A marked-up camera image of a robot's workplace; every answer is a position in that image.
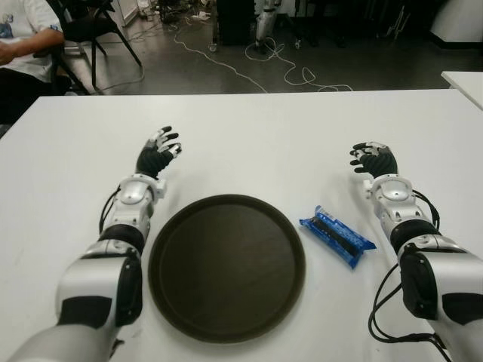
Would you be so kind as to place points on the seated person white shirt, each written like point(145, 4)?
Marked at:
point(26, 34)

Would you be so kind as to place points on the white glass cabinet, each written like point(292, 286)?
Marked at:
point(126, 11)

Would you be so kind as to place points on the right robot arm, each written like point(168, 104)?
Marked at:
point(445, 271)

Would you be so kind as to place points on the black chair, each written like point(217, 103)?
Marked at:
point(87, 22)

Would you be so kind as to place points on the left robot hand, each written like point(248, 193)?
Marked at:
point(151, 160)

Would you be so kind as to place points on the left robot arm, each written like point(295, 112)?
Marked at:
point(94, 275)

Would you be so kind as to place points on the white side table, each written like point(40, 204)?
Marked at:
point(468, 84)

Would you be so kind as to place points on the round dark brown tray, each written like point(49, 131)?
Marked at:
point(226, 267)

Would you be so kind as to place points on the white curved panel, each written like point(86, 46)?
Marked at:
point(460, 22)

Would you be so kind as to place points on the blue Oreo cookie packet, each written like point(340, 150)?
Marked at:
point(332, 234)

